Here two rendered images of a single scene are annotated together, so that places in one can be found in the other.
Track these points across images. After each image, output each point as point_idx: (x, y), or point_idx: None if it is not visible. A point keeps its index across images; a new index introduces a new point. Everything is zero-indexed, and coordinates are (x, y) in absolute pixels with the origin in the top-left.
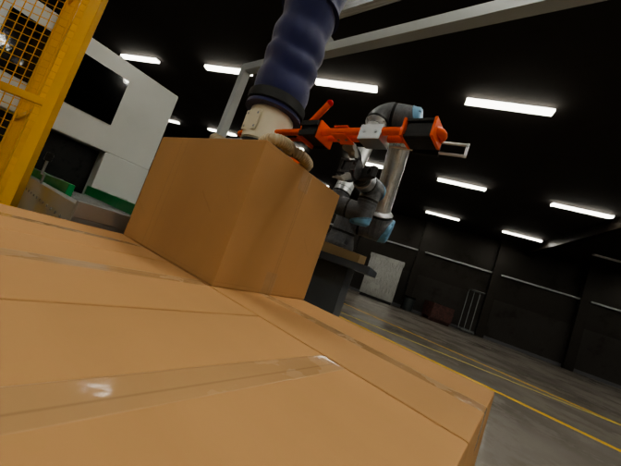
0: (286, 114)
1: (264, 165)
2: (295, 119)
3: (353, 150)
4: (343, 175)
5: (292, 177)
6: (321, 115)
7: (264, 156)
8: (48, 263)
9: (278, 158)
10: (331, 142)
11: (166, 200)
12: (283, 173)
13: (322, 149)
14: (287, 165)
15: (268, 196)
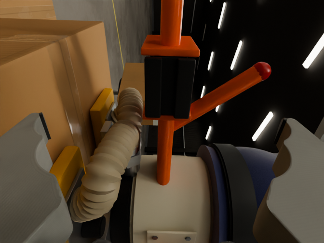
0: (208, 168)
1: (68, 21)
2: (213, 179)
3: (287, 163)
4: (37, 132)
5: (49, 30)
6: (223, 85)
7: (81, 20)
8: (13, 5)
9: (82, 24)
10: (163, 47)
11: None
12: (57, 26)
13: (144, 87)
14: (71, 27)
15: (18, 23)
